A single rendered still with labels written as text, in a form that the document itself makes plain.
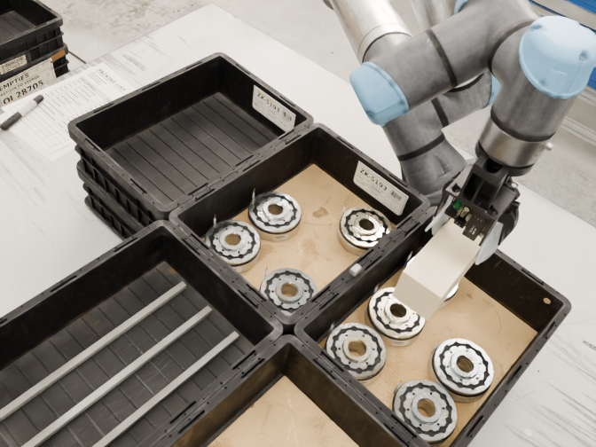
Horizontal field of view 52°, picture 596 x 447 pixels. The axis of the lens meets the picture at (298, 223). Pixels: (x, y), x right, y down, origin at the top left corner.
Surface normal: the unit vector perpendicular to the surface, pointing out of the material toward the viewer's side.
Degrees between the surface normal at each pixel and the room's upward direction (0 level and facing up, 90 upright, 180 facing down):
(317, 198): 0
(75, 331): 0
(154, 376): 0
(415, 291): 90
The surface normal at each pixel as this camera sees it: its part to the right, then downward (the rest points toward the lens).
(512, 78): -0.96, 0.11
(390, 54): -0.47, -0.61
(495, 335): 0.13, -0.63
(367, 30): -0.67, -0.48
